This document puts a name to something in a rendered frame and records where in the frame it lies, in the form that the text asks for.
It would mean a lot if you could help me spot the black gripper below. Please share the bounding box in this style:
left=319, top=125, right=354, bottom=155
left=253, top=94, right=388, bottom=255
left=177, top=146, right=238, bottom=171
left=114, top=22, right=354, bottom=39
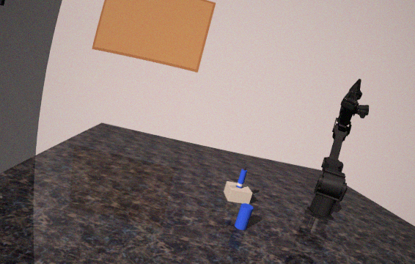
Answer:
left=340, top=78, right=362, bottom=116

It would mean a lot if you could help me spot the beige rectangular block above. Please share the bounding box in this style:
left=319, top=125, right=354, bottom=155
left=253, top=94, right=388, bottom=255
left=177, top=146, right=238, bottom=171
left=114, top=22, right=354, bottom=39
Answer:
left=224, top=181, right=252, bottom=204

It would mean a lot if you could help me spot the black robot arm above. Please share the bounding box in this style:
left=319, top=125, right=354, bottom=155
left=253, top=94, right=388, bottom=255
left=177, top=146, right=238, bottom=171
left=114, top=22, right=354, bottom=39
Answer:
left=307, top=103, right=369, bottom=219

